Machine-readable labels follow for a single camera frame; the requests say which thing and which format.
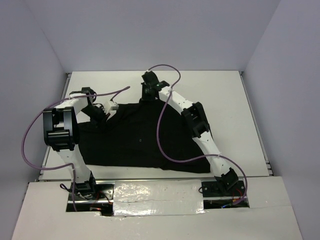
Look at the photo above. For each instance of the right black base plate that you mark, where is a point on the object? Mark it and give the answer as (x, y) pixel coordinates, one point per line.
(209, 189)

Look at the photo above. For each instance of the white front board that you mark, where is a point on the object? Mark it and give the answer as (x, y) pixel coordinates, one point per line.
(269, 216)

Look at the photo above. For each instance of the black long sleeve shirt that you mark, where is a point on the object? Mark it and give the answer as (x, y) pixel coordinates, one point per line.
(147, 134)

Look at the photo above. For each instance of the aluminium table edge rail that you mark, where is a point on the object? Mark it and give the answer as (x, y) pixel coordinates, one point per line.
(266, 159)

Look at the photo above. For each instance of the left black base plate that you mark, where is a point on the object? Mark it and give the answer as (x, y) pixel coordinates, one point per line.
(103, 191)

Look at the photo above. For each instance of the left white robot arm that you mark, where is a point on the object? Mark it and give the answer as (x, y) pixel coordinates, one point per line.
(62, 134)

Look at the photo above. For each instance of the glossy white tape sheet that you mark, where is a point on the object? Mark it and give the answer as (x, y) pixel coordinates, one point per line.
(157, 198)

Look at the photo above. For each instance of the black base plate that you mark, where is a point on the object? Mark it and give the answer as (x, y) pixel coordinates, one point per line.
(103, 191)
(209, 189)

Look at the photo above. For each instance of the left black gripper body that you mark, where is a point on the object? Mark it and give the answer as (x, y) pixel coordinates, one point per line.
(96, 115)

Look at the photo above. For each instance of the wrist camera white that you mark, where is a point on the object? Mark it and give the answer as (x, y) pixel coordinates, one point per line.
(110, 106)
(150, 78)

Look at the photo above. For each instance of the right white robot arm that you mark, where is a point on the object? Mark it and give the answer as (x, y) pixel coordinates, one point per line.
(196, 126)

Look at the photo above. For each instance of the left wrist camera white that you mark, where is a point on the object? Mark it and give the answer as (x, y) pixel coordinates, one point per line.
(110, 106)

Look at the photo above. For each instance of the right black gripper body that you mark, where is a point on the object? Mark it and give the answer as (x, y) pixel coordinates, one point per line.
(146, 94)

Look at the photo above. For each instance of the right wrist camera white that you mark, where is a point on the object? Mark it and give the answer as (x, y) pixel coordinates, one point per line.
(150, 78)

